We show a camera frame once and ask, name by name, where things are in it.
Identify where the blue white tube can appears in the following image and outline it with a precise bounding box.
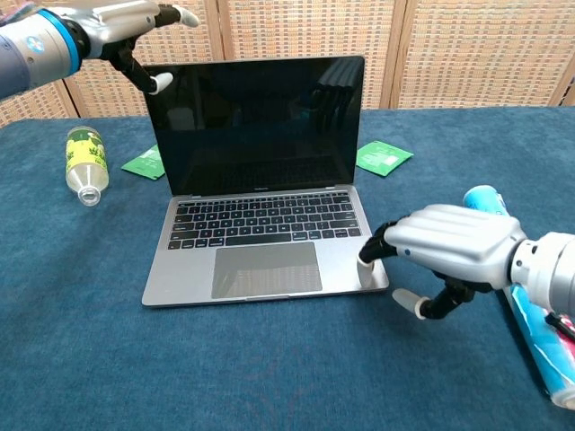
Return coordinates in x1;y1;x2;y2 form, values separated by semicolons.
462;186;575;409

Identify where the silver laptop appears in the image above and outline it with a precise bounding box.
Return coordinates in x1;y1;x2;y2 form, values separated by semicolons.
141;54;390;308

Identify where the teal table cloth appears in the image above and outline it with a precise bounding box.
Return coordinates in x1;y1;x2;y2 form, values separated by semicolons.
0;105;575;431

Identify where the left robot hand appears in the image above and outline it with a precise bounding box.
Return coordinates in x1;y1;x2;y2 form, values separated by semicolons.
66;0;200;96

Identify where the green sachet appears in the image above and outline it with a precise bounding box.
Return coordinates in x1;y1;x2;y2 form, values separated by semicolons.
120;144;166;182
356;139;415;179

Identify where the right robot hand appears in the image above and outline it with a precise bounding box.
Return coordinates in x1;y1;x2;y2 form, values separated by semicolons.
357;204;527;322

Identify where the plastic bottle yellow-green label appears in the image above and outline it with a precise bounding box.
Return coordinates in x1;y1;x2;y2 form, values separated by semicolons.
65;126;111;208

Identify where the black red wrist cable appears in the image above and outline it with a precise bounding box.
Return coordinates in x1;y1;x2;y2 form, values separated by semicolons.
544;312;575;340

